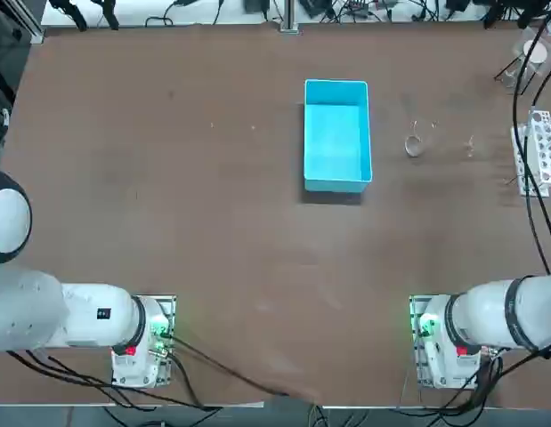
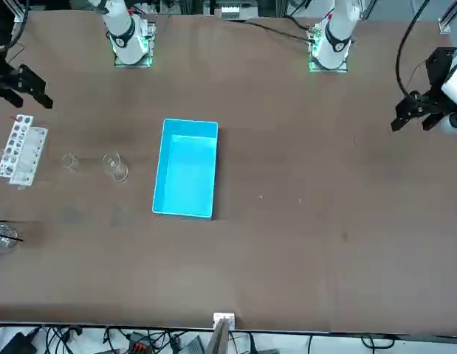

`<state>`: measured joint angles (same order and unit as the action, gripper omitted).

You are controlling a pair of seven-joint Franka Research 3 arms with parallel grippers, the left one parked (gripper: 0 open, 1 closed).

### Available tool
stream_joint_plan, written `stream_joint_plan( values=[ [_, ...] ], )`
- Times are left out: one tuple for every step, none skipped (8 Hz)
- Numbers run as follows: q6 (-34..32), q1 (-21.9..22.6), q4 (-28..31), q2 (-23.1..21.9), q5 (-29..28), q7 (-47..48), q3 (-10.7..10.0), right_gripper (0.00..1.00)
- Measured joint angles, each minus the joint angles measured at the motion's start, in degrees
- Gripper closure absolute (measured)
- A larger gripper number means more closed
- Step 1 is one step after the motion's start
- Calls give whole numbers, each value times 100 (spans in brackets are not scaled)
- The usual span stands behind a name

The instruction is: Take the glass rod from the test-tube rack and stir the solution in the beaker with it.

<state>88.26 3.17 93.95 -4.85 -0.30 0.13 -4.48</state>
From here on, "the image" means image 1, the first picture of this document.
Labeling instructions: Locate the black base cable bundle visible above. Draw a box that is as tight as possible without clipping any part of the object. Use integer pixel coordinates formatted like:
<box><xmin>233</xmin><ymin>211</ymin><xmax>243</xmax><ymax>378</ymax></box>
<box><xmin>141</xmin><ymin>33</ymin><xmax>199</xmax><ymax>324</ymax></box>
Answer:
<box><xmin>5</xmin><ymin>349</ymin><xmax>223</xmax><ymax>411</ymax></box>
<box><xmin>397</xmin><ymin>346</ymin><xmax>551</xmax><ymax>417</ymax></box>

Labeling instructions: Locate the large glass beaker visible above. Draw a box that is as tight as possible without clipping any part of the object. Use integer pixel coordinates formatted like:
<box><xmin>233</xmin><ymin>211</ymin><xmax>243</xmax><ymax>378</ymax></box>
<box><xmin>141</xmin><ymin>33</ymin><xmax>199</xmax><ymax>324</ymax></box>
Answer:
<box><xmin>403</xmin><ymin>117</ymin><xmax>439</xmax><ymax>159</ymax></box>

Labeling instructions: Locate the black electronics box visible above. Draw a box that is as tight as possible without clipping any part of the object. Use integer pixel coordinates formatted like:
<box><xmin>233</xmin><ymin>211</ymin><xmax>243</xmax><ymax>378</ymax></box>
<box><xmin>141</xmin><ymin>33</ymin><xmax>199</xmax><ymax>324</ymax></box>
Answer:
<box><xmin>299</xmin><ymin>0</ymin><xmax>334</xmax><ymax>19</ymax></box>

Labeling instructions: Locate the aluminium frame rail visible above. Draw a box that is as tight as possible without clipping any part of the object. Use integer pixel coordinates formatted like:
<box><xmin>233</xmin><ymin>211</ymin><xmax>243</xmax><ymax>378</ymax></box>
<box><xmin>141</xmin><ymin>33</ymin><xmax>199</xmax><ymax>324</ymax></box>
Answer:
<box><xmin>3</xmin><ymin>0</ymin><xmax>45</xmax><ymax>44</ymax></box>

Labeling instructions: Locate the black base power cable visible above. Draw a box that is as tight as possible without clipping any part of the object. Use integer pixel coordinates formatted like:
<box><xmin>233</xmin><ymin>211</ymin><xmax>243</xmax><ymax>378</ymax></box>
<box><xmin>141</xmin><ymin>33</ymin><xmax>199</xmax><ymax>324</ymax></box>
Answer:
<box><xmin>166</xmin><ymin>335</ymin><xmax>320</xmax><ymax>404</ymax></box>

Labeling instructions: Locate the white test-tube rack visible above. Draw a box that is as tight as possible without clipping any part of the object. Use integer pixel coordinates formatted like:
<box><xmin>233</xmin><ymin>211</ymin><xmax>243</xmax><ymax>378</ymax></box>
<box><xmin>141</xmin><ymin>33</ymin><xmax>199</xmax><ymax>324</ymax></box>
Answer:
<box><xmin>510</xmin><ymin>109</ymin><xmax>551</xmax><ymax>197</ymax></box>

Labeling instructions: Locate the aluminium frame post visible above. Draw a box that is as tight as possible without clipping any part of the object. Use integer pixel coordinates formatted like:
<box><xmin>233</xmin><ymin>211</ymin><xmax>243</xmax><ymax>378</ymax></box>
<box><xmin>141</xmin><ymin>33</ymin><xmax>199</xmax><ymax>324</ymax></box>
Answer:
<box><xmin>279</xmin><ymin>0</ymin><xmax>301</xmax><ymax>35</ymax></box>

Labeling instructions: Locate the black stand leg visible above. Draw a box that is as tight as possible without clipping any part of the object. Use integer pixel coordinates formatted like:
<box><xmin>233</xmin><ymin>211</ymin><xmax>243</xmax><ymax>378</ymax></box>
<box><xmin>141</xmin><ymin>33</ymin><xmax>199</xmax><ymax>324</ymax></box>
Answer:
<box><xmin>50</xmin><ymin>0</ymin><xmax>87</xmax><ymax>32</ymax></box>
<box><xmin>90</xmin><ymin>0</ymin><xmax>120</xmax><ymax>31</ymax></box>

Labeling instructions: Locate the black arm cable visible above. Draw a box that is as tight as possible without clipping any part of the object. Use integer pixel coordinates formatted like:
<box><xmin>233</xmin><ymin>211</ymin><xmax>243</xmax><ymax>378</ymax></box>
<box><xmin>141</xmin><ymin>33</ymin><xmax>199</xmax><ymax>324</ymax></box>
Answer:
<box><xmin>511</xmin><ymin>0</ymin><xmax>551</xmax><ymax>275</ymax></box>
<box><xmin>529</xmin><ymin>57</ymin><xmax>551</xmax><ymax>266</ymax></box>

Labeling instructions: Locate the blue plastic bin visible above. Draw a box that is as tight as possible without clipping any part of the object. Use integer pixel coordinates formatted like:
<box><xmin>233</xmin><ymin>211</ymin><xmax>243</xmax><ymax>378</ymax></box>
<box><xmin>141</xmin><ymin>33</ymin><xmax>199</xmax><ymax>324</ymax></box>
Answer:
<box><xmin>303</xmin><ymin>78</ymin><xmax>375</xmax><ymax>194</ymax></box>

